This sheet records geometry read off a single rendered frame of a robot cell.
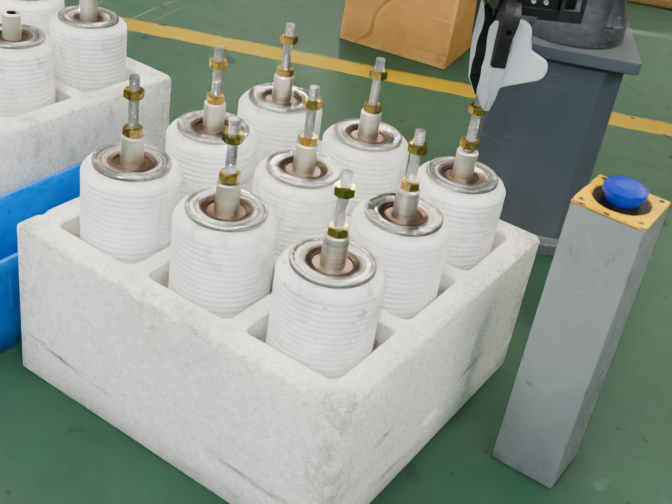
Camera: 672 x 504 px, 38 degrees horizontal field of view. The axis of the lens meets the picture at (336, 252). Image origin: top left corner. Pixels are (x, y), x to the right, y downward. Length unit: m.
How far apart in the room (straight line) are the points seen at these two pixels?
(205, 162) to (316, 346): 0.26
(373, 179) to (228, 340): 0.28
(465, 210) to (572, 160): 0.41
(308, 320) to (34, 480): 0.32
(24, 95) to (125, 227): 0.33
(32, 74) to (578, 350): 0.69
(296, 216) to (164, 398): 0.21
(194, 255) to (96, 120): 0.43
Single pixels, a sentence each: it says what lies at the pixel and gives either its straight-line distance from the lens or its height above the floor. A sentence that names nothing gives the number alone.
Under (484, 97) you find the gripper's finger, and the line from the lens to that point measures 0.94.
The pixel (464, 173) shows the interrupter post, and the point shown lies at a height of 0.26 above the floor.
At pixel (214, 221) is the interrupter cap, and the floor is 0.25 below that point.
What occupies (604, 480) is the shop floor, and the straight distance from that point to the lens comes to 1.07.
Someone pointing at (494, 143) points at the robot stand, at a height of 0.15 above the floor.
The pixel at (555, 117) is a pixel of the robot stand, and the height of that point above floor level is 0.20.
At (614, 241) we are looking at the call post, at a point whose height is 0.29.
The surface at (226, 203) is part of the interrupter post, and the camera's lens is 0.86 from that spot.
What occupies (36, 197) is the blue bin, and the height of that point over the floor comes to 0.10.
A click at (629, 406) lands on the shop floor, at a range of 1.18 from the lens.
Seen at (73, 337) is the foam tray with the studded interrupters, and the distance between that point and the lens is 0.99.
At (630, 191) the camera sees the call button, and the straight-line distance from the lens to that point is 0.88.
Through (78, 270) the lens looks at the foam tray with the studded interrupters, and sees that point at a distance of 0.94.
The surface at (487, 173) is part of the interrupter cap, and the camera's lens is 1.02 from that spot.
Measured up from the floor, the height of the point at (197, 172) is 0.22.
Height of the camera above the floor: 0.70
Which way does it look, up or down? 32 degrees down
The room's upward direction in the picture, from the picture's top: 9 degrees clockwise
